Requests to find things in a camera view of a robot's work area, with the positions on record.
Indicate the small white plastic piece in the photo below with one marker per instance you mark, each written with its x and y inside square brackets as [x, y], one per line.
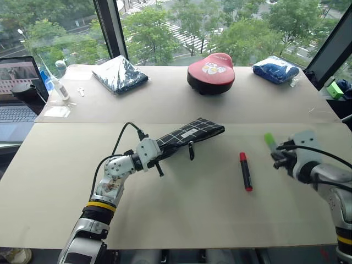
[81, 92]

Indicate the dark slanted window frame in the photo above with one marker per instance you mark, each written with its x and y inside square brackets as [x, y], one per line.
[327, 49]

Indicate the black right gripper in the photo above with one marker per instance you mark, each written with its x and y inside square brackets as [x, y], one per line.
[286, 158]

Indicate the dark blue bundle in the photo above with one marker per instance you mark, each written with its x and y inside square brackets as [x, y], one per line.
[346, 85]

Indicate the green highlighter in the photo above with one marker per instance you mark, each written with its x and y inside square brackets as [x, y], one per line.
[270, 140]

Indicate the black grid pattern pouch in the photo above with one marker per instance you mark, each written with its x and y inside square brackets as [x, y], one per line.
[192, 133]

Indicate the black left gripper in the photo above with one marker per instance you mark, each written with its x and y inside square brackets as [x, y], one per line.
[153, 164]

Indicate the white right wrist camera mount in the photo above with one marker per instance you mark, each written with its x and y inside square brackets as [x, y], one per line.
[305, 149]

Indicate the white squeeze bottle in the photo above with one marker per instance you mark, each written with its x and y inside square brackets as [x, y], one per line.
[61, 88]

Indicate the green box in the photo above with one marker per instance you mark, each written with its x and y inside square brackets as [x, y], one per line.
[334, 90]

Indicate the bagged dark blue cloth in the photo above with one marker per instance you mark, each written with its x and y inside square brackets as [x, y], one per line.
[121, 73]

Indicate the bagged bright blue cloth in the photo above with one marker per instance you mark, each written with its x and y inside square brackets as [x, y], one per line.
[275, 70]

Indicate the open laptop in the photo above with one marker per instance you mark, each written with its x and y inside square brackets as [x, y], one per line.
[16, 96]

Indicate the red and black marker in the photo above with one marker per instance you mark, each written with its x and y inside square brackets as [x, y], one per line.
[245, 171]

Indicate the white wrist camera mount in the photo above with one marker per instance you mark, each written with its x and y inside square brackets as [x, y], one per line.
[148, 149]
[305, 149]

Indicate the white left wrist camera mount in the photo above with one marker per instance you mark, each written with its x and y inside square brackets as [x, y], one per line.
[148, 149]

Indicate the dark window frame post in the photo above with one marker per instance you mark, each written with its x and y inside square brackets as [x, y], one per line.
[110, 27]

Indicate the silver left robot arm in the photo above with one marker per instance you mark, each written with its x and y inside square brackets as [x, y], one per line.
[110, 170]

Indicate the clear flat plastic bag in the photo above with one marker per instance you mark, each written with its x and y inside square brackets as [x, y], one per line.
[57, 111]

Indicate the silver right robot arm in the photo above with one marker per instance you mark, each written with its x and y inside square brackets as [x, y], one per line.
[336, 198]

